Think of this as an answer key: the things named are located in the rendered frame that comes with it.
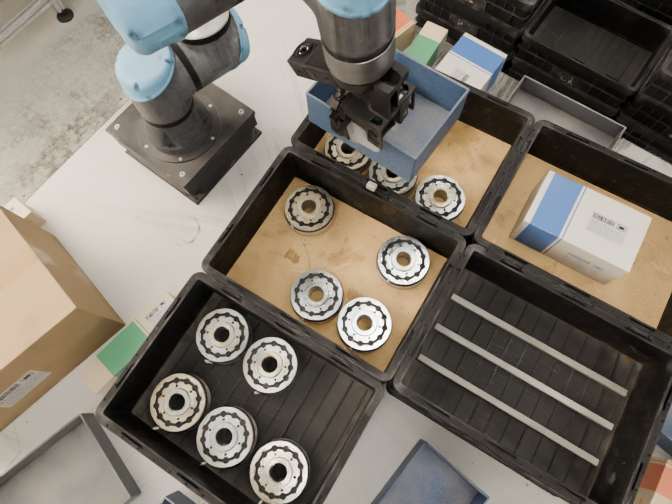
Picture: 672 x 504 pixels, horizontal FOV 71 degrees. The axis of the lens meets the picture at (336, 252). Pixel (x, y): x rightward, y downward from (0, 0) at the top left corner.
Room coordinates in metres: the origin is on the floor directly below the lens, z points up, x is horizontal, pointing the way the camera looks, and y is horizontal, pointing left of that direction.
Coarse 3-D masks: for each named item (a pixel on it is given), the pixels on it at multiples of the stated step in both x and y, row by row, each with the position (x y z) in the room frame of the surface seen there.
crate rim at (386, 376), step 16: (304, 160) 0.46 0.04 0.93; (272, 176) 0.44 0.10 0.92; (336, 176) 0.42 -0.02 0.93; (256, 192) 0.40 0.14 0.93; (368, 192) 0.38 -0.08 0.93; (240, 208) 0.38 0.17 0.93; (400, 208) 0.34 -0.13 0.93; (432, 224) 0.30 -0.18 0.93; (224, 240) 0.32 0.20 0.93; (464, 240) 0.26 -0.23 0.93; (208, 256) 0.29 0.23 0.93; (208, 272) 0.26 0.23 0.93; (448, 272) 0.20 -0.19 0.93; (240, 288) 0.22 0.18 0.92; (256, 304) 0.19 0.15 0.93; (272, 304) 0.18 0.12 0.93; (432, 304) 0.15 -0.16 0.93; (288, 320) 0.15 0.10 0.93; (416, 320) 0.12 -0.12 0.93; (320, 336) 0.12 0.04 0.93; (336, 352) 0.09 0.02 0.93; (400, 352) 0.07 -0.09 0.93; (368, 368) 0.05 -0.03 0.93
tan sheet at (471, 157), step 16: (464, 128) 0.55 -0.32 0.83; (320, 144) 0.55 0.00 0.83; (448, 144) 0.51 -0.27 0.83; (464, 144) 0.51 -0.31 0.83; (480, 144) 0.50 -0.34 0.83; (496, 144) 0.50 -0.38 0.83; (432, 160) 0.48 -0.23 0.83; (448, 160) 0.47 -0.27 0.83; (464, 160) 0.47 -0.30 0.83; (480, 160) 0.46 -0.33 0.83; (496, 160) 0.46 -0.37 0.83; (448, 176) 0.44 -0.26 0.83; (464, 176) 0.43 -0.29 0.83; (480, 176) 0.43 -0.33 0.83; (464, 192) 0.39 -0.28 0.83; (480, 192) 0.39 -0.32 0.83; (464, 208) 0.36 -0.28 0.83; (464, 224) 0.32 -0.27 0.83
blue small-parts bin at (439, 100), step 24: (432, 72) 0.47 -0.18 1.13; (312, 96) 0.45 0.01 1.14; (432, 96) 0.46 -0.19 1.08; (456, 96) 0.44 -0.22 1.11; (312, 120) 0.45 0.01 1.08; (408, 120) 0.43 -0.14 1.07; (432, 120) 0.42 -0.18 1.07; (456, 120) 0.42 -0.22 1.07; (360, 144) 0.38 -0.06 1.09; (384, 144) 0.35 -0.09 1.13; (408, 144) 0.38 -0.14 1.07; (432, 144) 0.36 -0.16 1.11; (408, 168) 0.32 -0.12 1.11
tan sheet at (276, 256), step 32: (288, 192) 0.45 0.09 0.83; (352, 224) 0.35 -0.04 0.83; (256, 256) 0.31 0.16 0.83; (288, 256) 0.30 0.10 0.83; (320, 256) 0.29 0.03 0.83; (352, 256) 0.29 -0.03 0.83; (256, 288) 0.24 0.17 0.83; (288, 288) 0.24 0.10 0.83; (352, 288) 0.22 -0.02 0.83; (384, 288) 0.21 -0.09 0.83; (416, 288) 0.20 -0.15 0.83; (352, 352) 0.09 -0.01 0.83; (384, 352) 0.09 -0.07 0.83
